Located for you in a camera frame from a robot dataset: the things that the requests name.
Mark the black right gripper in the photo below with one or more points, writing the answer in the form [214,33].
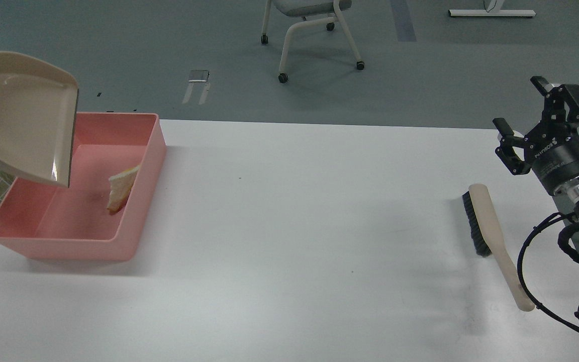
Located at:
[551,148]

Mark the beige brush with black bristles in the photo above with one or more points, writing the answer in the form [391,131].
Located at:
[489,240]

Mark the slice of toast bread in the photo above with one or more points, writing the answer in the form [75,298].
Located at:
[121,185]

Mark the beige plastic dustpan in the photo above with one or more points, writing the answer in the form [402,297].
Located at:
[38,104]

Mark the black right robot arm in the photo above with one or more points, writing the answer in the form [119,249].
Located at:
[570,190]

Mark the pink plastic bin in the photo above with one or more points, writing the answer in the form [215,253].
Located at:
[47,222]

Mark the white desk foot base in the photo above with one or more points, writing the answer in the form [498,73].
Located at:
[493,9]

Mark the silver floor outlet plate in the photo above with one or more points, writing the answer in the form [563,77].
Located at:
[198,75]

